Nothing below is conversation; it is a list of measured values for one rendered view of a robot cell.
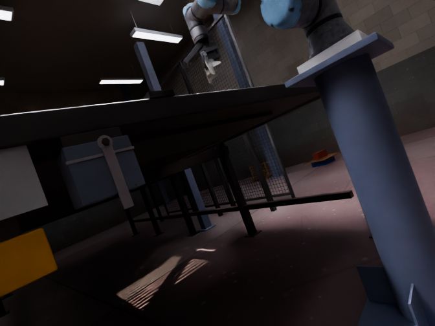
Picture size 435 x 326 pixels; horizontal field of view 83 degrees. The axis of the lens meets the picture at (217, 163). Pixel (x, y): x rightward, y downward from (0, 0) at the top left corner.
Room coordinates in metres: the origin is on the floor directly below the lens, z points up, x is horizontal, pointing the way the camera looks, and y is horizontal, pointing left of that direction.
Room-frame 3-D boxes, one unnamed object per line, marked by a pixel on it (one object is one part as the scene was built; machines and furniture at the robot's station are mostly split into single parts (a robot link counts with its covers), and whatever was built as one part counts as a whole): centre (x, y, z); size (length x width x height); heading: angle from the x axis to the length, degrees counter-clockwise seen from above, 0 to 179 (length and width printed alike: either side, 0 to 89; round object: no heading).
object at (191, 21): (1.12, -0.13, 1.35); 0.09 x 0.08 x 0.11; 32
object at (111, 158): (0.55, 0.25, 0.77); 0.14 x 0.11 x 0.18; 130
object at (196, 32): (1.13, -0.13, 1.28); 0.08 x 0.08 x 0.05
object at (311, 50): (0.81, -0.48, 0.95); 0.15 x 0.15 x 0.10
